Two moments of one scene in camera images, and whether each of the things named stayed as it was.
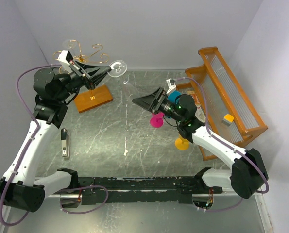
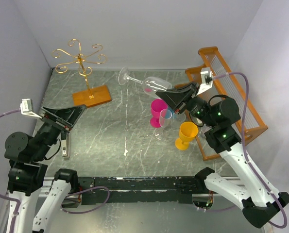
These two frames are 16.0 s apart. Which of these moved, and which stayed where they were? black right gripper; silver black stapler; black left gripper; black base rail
Moved: black right gripper; black left gripper
Stayed: silver black stapler; black base rail
